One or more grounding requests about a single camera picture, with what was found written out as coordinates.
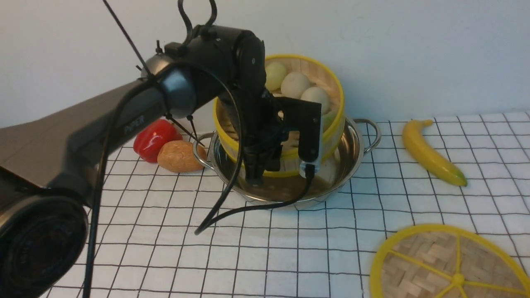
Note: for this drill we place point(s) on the red bell pepper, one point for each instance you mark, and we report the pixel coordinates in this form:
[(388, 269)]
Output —
[(149, 142)]

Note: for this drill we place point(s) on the bamboo steamer basket yellow rim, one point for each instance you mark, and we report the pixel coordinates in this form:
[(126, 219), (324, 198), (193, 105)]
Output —
[(334, 119)]

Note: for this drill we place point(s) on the white checkered tablecloth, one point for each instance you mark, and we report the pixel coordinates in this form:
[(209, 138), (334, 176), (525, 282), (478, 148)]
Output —
[(147, 247)]

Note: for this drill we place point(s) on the white round bun middle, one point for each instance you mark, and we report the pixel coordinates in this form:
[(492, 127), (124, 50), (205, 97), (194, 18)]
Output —
[(294, 85)]

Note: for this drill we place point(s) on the stainless steel pot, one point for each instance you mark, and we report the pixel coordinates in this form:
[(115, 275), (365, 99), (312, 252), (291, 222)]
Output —
[(333, 173)]

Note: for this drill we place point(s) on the white round bun right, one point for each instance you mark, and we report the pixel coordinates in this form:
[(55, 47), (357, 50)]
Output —
[(317, 95)]

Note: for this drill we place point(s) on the yellow banana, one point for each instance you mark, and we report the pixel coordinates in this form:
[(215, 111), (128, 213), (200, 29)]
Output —
[(435, 163)]

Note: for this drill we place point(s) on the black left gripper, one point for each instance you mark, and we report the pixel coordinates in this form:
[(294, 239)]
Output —
[(255, 117)]

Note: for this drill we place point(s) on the white round bun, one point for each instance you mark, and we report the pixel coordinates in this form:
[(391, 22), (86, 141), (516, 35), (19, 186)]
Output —
[(317, 95), (294, 85)]

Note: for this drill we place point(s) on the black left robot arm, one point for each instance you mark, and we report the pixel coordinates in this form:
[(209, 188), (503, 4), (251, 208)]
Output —
[(52, 169)]

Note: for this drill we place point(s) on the brown potato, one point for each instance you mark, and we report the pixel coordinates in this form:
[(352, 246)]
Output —
[(177, 156)]

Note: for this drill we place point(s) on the bamboo steamer lid yellow rim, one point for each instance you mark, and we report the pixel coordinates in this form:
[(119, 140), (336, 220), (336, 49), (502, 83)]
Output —
[(442, 261)]

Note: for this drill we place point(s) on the pale green round bun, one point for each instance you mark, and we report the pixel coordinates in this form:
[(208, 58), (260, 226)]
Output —
[(275, 74)]

